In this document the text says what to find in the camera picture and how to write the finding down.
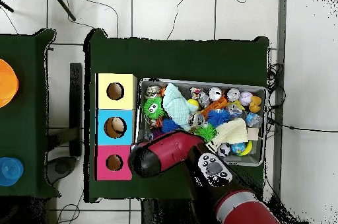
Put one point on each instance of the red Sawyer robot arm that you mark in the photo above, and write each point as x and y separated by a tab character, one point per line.
174	150

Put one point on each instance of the wooden box with three holes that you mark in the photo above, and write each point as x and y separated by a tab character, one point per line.
124	102

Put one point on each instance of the mint green cloth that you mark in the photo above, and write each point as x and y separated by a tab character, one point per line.
177	107

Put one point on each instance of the green spiky toy with eyes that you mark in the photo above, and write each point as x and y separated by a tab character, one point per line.
153	107

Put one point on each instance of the yellow ball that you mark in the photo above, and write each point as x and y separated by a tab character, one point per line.
192	102

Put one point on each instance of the crushed silver can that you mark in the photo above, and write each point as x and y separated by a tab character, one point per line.
196	120

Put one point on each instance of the orange plastic tray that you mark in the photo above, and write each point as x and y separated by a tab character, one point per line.
215	104

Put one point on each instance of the dark green table cloth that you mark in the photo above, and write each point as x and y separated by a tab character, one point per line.
171	60

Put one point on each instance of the blue spiky toy with eyes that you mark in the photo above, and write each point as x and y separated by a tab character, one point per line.
219	117

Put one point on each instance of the cream knit cloth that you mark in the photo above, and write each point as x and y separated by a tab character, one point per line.
232	131

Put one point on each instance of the white baseball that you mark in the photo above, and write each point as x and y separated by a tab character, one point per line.
246	98

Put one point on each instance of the black upright panel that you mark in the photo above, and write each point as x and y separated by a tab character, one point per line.
76	102

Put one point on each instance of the grey floor strip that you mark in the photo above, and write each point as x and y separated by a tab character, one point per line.
282	23

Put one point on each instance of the dark green side-table cloth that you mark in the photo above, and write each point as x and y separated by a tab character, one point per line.
26	128

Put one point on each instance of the black tripod leg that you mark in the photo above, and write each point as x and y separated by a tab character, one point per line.
6	6
63	5

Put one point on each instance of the orange plastic bowl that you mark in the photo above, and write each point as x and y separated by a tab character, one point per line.
8	84

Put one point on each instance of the blue plastic cup stack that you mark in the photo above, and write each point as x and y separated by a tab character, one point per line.
10	171

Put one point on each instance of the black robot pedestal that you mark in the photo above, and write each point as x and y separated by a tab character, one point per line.
163	213

